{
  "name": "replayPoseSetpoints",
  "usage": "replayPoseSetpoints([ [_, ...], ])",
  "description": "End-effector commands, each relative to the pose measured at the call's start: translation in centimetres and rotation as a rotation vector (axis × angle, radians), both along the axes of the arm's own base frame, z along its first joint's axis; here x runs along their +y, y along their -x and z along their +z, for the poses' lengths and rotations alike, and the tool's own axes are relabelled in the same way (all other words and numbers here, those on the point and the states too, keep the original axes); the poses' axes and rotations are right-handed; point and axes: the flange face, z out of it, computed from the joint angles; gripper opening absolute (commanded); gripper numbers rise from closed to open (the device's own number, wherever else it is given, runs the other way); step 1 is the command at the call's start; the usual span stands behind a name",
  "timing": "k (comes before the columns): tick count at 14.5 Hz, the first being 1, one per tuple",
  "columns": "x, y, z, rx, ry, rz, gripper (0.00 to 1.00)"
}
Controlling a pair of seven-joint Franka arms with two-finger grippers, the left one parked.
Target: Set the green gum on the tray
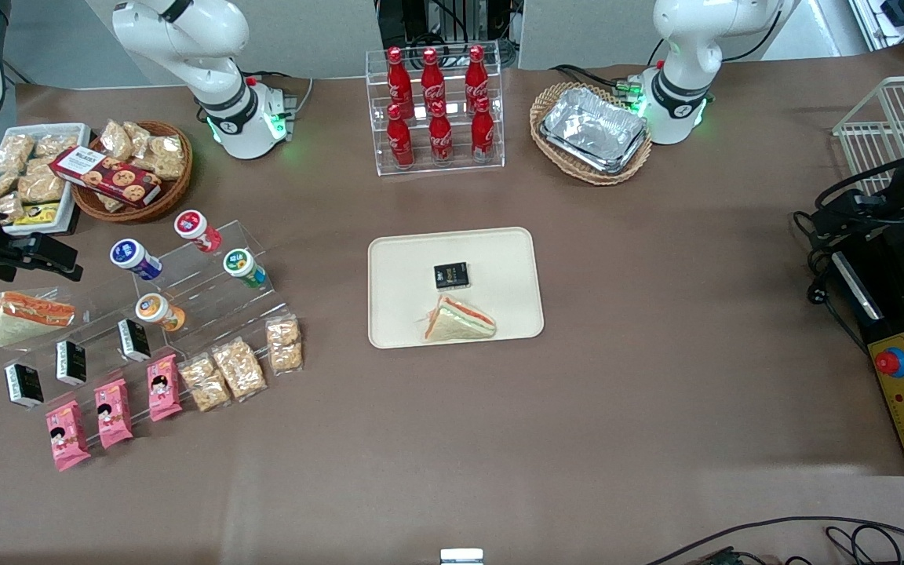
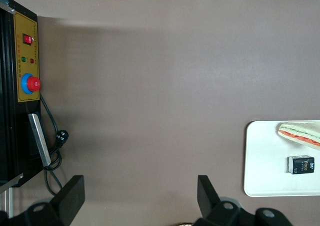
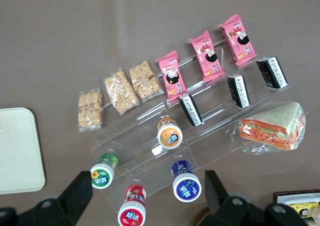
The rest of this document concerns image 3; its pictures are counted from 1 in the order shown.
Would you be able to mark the wrapped triangle sandwich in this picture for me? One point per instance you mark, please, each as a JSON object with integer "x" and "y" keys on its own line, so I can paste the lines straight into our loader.
{"x": 272, "y": 128}

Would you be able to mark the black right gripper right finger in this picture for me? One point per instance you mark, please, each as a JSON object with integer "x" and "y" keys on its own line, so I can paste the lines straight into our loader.
{"x": 221, "y": 198}

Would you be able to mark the black snack stock tray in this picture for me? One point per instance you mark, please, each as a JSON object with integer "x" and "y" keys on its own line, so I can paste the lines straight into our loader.
{"x": 277, "y": 196}

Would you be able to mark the clear puffed rice snack pack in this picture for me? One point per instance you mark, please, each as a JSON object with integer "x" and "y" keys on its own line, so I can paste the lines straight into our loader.
{"x": 145, "y": 82}
{"x": 121, "y": 92}

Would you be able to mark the black wrapped rice ball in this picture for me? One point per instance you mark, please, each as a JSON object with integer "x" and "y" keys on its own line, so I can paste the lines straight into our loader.
{"x": 238, "y": 90}
{"x": 272, "y": 72}
{"x": 190, "y": 109}

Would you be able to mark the clear acrylic stepped stand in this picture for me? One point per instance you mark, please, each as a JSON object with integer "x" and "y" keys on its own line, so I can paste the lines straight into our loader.
{"x": 140, "y": 140}
{"x": 225, "y": 125}

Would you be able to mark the pink cartoon girl snack pack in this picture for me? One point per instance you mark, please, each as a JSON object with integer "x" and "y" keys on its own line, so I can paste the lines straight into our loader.
{"x": 207, "y": 56}
{"x": 237, "y": 41}
{"x": 173, "y": 77}

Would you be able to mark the red gum bottle white lid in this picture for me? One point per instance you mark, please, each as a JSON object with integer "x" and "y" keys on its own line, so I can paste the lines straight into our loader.
{"x": 132, "y": 209}

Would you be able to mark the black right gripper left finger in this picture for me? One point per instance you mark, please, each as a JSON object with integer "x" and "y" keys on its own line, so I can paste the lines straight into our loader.
{"x": 72, "y": 198}

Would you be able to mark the cream plastic serving tray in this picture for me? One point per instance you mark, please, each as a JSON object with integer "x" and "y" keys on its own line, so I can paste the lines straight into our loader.
{"x": 17, "y": 150}

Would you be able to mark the blue gum bottle white lid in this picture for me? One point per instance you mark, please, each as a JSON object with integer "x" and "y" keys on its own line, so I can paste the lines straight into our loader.
{"x": 186, "y": 186}

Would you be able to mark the green gum bottle white lid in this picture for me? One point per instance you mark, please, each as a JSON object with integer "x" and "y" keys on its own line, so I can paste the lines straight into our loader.
{"x": 102, "y": 174}

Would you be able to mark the yellow snack pack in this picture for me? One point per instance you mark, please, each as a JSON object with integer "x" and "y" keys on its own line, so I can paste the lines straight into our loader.
{"x": 301, "y": 208}

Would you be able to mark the small clear puffed rice pack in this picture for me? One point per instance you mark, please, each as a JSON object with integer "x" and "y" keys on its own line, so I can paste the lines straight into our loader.
{"x": 90, "y": 110}

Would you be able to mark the orange gum bottle white lid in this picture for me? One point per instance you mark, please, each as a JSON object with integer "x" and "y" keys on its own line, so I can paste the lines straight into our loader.
{"x": 169, "y": 135}

